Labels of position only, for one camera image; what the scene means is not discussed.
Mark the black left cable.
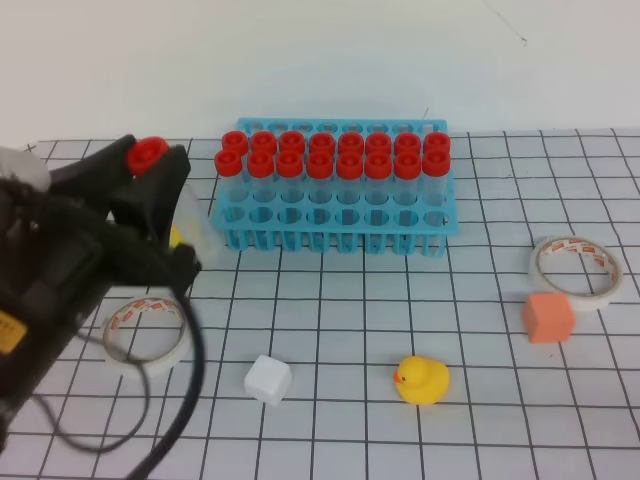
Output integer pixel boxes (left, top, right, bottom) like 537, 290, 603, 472
29, 244, 207, 480

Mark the red-capped tube row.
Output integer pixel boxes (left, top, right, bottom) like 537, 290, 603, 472
214, 150, 248, 222
422, 149, 451, 206
394, 132, 422, 155
306, 151, 333, 204
364, 152, 392, 205
278, 131, 306, 155
365, 132, 393, 155
309, 132, 336, 156
250, 131, 278, 155
423, 132, 451, 155
276, 150, 304, 203
337, 132, 365, 155
394, 151, 422, 206
336, 152, 364, 205
247, 150, 275, 202
221, 130, 249, 156

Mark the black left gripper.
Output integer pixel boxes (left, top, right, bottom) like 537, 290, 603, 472
1, 134, 201, 345

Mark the orange foam cube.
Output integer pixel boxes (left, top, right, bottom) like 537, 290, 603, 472
522, 293, 576, 344

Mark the white foam cube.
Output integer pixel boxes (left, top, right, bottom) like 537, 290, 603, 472
244, 355, 292, 407

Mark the right white tape roll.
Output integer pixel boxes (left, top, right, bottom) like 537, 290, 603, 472
529, 236, 624, 312

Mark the white tape roll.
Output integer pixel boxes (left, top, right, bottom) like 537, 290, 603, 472
529, 236, 624, 312
102, 296, 191, 378

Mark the yellow rubber duck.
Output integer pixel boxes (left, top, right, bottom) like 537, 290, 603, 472
393, 356, 450, 406

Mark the red-capped clear tube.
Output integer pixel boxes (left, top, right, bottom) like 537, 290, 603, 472
127, 137, 224, 269

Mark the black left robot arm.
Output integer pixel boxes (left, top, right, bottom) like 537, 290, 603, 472
1, 135, 201, 428

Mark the yellow foam cube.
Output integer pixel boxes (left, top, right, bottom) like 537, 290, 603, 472
169, 225, 183, 248

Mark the left white tape roll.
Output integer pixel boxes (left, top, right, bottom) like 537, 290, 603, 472
102, 296, 191, 378

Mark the blue tube rack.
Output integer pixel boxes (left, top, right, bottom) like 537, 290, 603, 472
212, 117, 458, 256

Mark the white grid-pattern cloth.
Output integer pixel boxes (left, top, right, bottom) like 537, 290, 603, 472
153, 129, 639, 479

